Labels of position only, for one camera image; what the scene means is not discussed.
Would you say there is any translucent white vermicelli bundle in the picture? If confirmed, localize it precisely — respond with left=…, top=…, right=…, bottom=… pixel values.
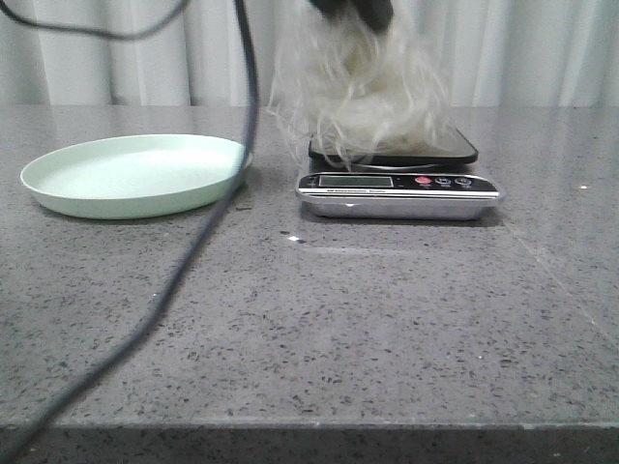
left=269, top=1, right=456, bottom=164

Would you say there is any light green round plate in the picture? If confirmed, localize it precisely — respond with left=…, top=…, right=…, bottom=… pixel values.
left=20, top=134, right=251, bottom=219

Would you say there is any black cable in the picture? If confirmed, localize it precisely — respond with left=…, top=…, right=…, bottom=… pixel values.
left=0, top=0, right=260, bottom=464

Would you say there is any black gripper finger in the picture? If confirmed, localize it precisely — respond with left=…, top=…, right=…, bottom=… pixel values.
left=309, top=0, right=347, bottom=18
left=355, top=0, right=394, bottom=32

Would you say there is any black silver kitchen scale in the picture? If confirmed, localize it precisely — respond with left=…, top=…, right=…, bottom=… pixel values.
left=296, top=130, right=504, bottom=220

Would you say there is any white pleated curtain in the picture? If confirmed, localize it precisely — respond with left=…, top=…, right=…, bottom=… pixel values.
left=1, top=1, right=618, bottom=107

